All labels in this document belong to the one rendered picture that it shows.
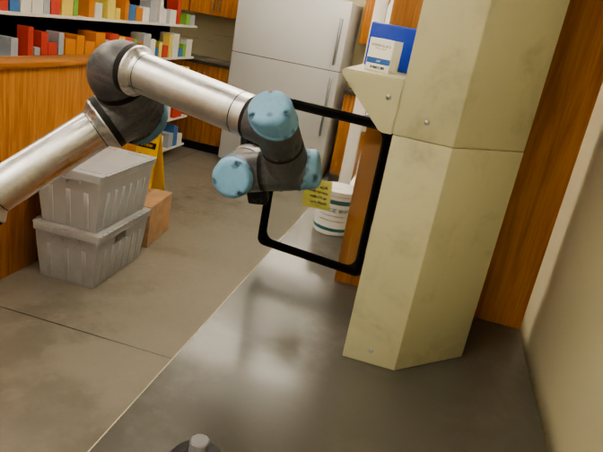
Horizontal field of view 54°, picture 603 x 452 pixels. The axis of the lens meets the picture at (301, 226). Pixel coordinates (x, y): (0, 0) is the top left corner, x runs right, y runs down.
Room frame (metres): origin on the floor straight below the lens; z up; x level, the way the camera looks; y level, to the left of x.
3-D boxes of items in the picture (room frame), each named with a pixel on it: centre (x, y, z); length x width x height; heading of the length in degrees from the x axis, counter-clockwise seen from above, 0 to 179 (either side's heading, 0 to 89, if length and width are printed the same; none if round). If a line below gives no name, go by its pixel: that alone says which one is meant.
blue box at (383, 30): (1.36, -0.12, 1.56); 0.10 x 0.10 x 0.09; 79
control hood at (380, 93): (1.26, -0.11, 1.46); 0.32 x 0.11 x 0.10; 169
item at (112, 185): (3.19, 1.17, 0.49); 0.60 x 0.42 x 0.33; 169
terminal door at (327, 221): (1.46, -0.03, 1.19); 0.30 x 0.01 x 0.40; 69
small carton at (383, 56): (1.21, -0.10, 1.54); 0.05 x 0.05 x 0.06; 65
